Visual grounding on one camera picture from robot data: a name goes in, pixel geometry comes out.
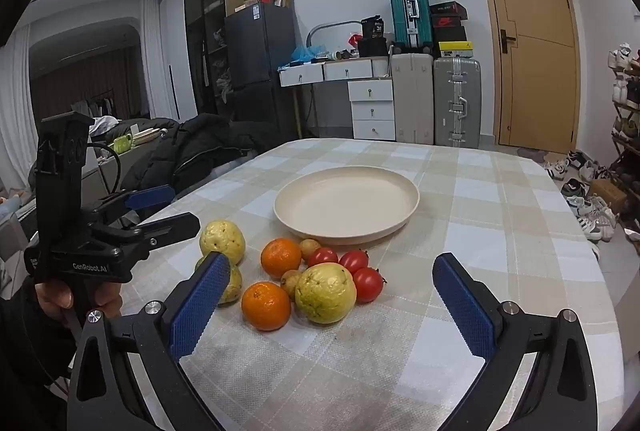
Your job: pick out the white curtain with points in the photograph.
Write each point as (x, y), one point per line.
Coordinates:
(12, 111)

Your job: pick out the yellow and black box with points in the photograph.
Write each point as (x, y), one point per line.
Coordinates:
(452, 50)

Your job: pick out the dark grey refrigerator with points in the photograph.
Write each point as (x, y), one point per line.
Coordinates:
(260, 46)

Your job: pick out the grey curved metal tube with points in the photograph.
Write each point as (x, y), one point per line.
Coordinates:
(325, 26)

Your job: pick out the silver suitcase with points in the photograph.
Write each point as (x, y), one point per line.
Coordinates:
(457, 103)

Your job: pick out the white wardrobe panel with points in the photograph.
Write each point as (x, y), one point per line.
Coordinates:
(177, 51)

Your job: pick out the green mug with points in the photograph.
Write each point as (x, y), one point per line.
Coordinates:
(121, 143)

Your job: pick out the white drawer unit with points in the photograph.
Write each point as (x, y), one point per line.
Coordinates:
(372, 111)

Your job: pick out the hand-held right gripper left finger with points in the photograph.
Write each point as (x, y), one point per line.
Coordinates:
(200, 306)

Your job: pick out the red and black shoe box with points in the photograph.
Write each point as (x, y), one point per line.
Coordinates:
(448, 30)

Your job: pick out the white desk with drawers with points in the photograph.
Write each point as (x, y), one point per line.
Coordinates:
(310, 73)

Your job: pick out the black printed box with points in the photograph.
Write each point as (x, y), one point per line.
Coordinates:
(372, 27)

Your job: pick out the pile of sneakers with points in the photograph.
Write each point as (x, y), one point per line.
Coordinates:
(582, 206)

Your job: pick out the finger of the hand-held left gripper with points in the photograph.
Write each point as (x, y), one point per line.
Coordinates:
(150, 197)
(170, 226)

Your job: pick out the cream round plate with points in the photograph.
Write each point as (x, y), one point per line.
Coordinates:
(346, 203)

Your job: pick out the person's left hand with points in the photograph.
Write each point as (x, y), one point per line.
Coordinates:
(52, 298)

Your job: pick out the pale yellow spotted passion fruit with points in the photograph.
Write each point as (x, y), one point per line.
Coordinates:
(222, 238)

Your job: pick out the small brown round fruit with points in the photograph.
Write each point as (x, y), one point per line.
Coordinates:
(290, 283)
(310, 249)

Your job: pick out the black puffer jacket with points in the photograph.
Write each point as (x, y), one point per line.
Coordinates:
(200, 146)

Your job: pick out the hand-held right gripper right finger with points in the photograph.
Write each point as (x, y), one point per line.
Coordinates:
(462, 306)

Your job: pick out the teal suitcase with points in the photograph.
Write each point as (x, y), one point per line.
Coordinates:
(402, 11)

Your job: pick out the red pouch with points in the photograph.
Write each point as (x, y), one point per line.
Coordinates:
(355, 41)

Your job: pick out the grey slippers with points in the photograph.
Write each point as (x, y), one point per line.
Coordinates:
(534, 157)

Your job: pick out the black case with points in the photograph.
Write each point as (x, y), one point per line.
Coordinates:
(372, 47)

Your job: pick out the shoe rack with shoes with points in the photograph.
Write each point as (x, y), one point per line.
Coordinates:
(627, 101)

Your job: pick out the orange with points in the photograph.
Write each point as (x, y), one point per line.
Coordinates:
(266, 306)
(281, 257)

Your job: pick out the tan wooden door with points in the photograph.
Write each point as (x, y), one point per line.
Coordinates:
(535, 36)

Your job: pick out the white paper bag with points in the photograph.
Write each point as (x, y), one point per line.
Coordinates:
(91, 158)

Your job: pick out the blue plastic bag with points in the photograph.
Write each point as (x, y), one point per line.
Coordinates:
(306, 53)

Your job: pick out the red tomato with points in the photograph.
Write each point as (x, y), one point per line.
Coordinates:
(353, 261)
(322, 257)
(368, 284)

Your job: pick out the wrinkled green yellow passion fruit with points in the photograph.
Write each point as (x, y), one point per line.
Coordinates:
(234, 286)

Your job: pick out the beige suitcase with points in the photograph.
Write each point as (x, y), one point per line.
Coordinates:
(412, 98)

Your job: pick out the brown cardboard box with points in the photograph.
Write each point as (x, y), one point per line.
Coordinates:
(607, 195)

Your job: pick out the beige checked tablecloth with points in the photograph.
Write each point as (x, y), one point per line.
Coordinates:
(475, 236)

